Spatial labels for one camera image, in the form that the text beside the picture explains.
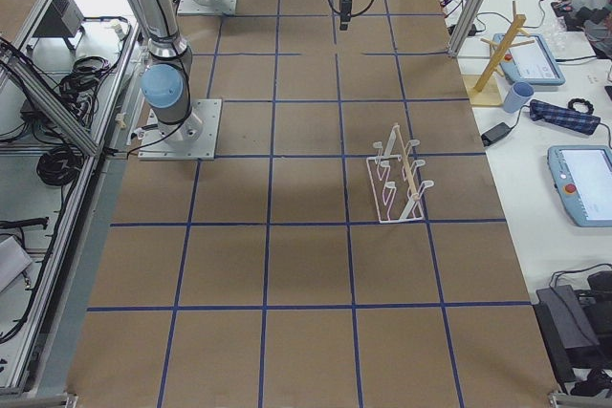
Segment wooden mug tree stand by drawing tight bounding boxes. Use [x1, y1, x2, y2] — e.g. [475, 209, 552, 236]
[464, 2, 535, 107]

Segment blue cup on desk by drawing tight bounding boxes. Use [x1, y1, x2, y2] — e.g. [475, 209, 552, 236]
[502, 81, 535, 114]

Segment black bead bracelet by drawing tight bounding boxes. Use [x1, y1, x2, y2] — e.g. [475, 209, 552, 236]
[567, 97, 596, 115]

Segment upper teach pendant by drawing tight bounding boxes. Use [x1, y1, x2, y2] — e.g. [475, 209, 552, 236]
[500, 34, 565, 86]

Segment coiled black cables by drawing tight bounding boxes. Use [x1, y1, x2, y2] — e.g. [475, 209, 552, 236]
[36, 144, 80, 188]

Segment teach pendant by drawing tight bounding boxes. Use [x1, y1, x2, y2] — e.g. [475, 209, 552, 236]
[500, 34, 565, 86]
[547, 145, 611, 227]

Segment lower teach pendant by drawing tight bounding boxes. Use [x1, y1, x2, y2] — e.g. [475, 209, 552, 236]
[547, 145, 611, 227]

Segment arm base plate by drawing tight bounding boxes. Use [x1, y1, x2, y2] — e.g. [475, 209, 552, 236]
[178, 0, 237, 16]
[137, 99, 222, 161]

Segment black power adapter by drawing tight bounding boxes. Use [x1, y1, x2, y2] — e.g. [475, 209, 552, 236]
[481, 122, 513, 147]

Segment grey control box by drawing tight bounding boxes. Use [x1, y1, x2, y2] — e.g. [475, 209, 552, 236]
[33, 0, 85, 51]

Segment white wire cup rack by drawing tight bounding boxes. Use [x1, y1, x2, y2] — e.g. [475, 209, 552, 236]
[366, 123, 434, 224]

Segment plaid fabric pouch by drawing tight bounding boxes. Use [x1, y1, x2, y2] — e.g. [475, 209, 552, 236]
[530, 98, 601, 135]

